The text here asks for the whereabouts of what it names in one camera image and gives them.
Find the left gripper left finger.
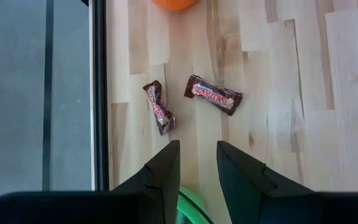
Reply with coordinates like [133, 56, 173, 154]
[0, 139, 181, 224]

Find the brown PayDay candy bar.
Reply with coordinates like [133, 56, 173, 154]
[183, 74, 245, 117]

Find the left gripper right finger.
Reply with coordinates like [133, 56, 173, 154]
[216, 141, 358, 224]

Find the orange jack-o'-lantern bucket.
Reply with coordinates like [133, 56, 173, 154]
[150, 0, 198, 12]

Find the twisted brown PayDay bar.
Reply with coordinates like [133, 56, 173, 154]
[142, 80, 177, 136]

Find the green plastic bucket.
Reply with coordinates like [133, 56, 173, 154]
[175, 186, 214, 224]

